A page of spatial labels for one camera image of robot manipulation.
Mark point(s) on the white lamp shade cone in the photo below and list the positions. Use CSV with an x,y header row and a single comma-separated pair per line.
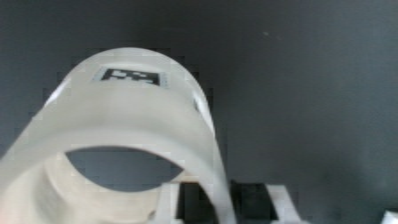
x,y
128,104

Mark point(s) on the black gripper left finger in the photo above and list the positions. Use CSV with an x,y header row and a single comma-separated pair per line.
x,y
192,204

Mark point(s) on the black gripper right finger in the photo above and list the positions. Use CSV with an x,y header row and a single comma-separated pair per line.
x,y
263,204

